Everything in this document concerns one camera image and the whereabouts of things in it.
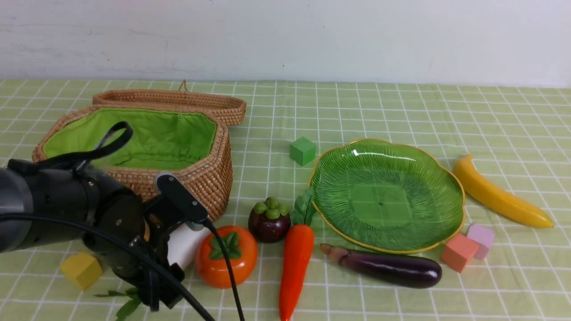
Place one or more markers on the green checkered tablecloth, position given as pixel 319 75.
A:
pixel 519 138

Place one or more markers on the pink foam cube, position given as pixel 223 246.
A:
pixel 483 237

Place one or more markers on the dark purple toy mangosteen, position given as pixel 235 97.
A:
pixel 269 221

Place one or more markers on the wicker basket lid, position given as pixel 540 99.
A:
pixel 229 110

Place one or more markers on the orange foam cube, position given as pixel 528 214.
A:
pixel 458 252

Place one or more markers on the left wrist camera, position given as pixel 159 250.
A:
pixel 176 206

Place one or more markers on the yellow toy banana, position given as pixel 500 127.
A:
pixel 497 199

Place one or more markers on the orange toy carrot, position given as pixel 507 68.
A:
pixel 298 248

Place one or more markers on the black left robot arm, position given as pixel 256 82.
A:
pixel 100 201

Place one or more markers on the purple toy eggplant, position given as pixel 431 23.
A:
pixel 399 270

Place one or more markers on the green glass leaf plate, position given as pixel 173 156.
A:
pixel 386 197

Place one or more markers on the green foam cube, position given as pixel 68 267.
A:
pixel 302 151

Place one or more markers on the wicker basket green lining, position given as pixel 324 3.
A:
pixel 193 145

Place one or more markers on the white toy radish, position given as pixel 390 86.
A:
pixel 183 244

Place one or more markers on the orange toy persimmon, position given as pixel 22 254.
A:
pixel 210 262

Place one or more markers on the yellow foam cube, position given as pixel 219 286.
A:
pixel 81 270

